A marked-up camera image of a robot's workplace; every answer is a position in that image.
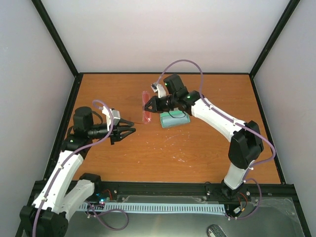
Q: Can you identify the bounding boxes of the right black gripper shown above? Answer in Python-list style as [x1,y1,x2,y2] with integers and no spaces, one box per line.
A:
[143,95,176,114]

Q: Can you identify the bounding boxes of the red sunglasses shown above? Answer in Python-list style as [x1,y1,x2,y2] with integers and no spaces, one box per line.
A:
[134,90,153,124]

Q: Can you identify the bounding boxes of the grey glasses case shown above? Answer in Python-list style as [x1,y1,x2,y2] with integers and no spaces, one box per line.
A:
[159,110,191,128]

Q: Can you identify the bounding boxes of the light blue cleaning cloth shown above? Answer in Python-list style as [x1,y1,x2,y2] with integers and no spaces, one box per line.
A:
[160,116,190,128]

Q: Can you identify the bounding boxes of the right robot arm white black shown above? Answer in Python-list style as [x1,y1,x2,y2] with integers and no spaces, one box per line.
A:
[144,74,264,198]

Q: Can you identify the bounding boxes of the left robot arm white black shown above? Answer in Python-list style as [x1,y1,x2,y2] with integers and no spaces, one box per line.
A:
[20,106,136,237]

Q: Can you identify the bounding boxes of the left controller board with LED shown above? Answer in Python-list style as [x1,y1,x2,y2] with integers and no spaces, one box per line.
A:
[95,189,113,205]

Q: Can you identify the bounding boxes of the black white oval object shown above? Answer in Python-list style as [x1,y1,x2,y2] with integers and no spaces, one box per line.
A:
[206,224,227,237]

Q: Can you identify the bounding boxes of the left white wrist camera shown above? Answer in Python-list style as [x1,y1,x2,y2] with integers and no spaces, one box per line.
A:
[102,106,120,131]

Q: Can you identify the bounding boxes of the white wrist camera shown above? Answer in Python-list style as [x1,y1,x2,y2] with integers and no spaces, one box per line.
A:
[102,106,120,131]
[151,83,166,98]

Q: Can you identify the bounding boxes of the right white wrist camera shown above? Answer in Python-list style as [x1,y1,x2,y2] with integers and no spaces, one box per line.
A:
[151,83,166,98]

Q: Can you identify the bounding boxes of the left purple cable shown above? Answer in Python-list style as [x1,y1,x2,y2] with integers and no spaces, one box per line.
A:
[32,99,129,237]

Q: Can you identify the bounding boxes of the purple cable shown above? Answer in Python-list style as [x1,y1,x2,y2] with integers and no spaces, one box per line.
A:
[32,99,129,237]
[155,59,277,220]

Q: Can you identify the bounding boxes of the black aluminium frame rail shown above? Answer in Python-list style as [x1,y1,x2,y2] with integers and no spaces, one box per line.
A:
[88,182,298,202]

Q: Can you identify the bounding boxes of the light blue slotted cable duct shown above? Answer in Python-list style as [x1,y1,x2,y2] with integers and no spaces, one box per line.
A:
[79,201,227,215]

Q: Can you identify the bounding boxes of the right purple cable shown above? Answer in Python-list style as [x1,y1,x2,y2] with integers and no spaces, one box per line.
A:
[155,59,277,220]

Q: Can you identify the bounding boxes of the right connector with wires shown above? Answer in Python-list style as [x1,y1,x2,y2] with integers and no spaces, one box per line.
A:
[234,192,248,214]

